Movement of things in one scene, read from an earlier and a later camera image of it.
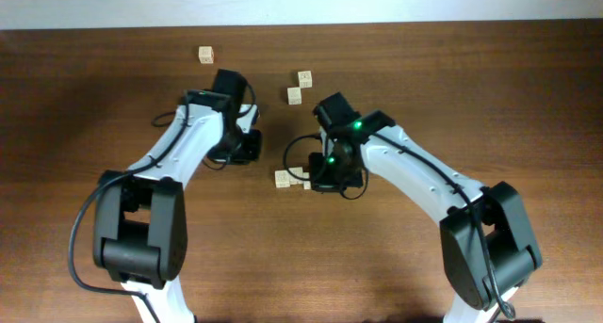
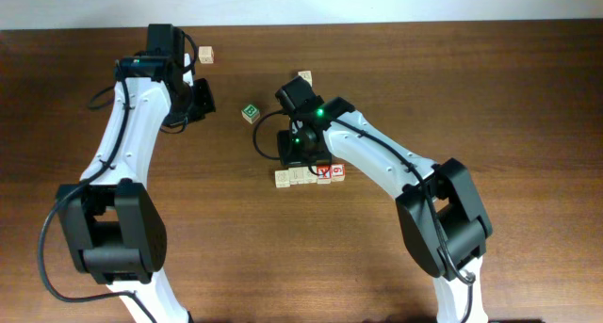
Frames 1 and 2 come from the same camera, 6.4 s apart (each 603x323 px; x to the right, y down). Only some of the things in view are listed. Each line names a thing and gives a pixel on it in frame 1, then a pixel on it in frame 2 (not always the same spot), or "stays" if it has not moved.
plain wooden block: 298,170 stays
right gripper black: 318,181 to 288,158
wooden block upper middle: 305,79 stays
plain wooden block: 205,55 stays
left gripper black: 250,152 to 205,104
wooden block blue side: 282,179 stays
